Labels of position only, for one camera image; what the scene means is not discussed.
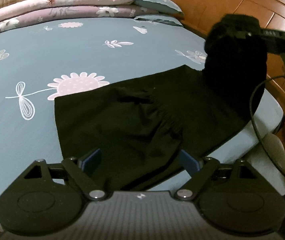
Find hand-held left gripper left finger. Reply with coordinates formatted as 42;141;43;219
20;148;107;201

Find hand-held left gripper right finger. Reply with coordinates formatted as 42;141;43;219
176;149;261;201

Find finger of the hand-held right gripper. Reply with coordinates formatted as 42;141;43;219
235;29;265;40

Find black pants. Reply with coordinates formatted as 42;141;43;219
54;14;268;191

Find wooden headboard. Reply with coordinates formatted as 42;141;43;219
163;0;285;80

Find bed with blue floral sheet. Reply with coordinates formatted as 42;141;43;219
0;14;284;230

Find blue pillow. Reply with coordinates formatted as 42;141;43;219
134;15;183;28
134;0;185;16

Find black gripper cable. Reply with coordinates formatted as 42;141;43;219
249;74;285;188

